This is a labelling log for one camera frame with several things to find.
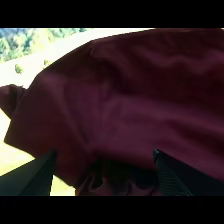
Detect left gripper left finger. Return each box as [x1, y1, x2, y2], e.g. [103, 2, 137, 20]
[0, 150, 57, 197]

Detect dark red shirt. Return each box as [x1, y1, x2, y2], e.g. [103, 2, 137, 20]
[0, 27, 224, 197]

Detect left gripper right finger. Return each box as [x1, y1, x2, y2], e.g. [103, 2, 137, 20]
[152, 148, 224, 197]

